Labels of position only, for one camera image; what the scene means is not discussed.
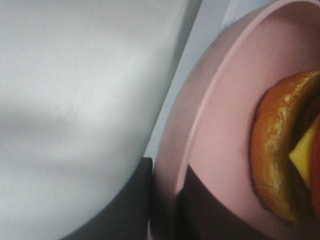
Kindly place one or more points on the burger with lettuce and cheese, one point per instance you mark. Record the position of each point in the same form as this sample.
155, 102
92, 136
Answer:
284, 113

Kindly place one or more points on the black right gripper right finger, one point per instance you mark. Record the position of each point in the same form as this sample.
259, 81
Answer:
200, 216

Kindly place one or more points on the pink round plate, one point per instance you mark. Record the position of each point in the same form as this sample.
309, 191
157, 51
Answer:
210, 124

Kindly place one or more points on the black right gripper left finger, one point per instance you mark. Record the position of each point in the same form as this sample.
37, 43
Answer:
126, 217

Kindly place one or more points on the white microwave oven body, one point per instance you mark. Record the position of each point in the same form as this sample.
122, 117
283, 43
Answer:
212, 18

